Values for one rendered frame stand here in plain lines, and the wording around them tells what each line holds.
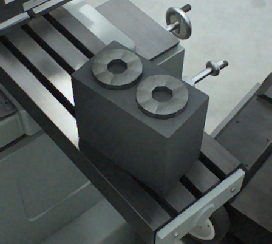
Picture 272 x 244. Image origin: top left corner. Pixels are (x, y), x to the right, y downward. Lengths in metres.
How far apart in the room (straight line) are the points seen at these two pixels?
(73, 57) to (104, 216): 0.73
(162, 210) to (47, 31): 0.54
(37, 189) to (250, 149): 0.60
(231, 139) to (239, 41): 1.19
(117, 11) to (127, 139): 0.77
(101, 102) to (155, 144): 0.12
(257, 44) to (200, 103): 1.77
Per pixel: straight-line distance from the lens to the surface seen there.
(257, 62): 2.62
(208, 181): 1.08
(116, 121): 0.98
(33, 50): 1.32
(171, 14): 1.82
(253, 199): 1.50
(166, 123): 0.92
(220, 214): 1.46
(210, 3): 2.89
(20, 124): 1.36
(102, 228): 1.84
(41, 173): 1.56
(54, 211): 1.74
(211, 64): 1.83
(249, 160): 1.54
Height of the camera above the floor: 1.84
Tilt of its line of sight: 51 degrees down
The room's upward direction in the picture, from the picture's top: 1 degrees clockwise
